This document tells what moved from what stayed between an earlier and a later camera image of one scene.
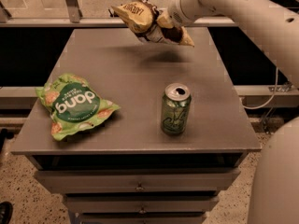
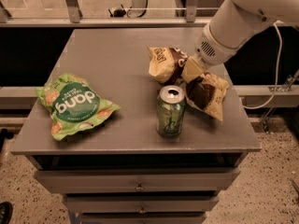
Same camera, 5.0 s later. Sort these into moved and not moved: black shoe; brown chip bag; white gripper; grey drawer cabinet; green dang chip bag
Moved: brown chip bag; white gripper
Not moved: grey drawer cabinet; green dang chip bag; black shoe
